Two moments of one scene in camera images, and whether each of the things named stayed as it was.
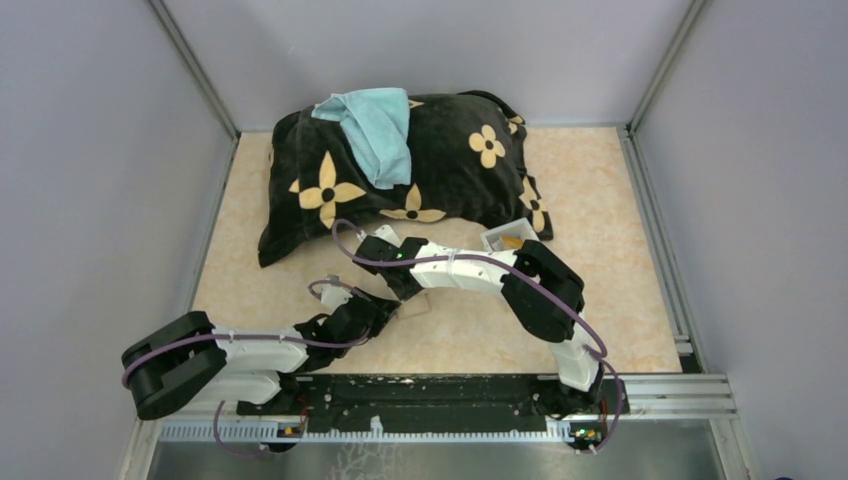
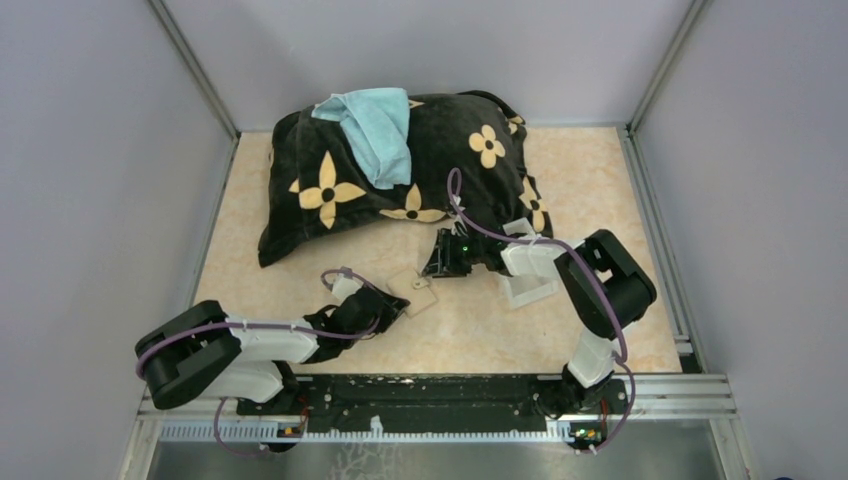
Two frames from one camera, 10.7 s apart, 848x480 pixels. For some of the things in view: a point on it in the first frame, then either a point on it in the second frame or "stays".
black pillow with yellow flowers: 468,165 stays
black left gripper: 384,310 stays
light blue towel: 377,120 stays
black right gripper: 404,295 to 443,262
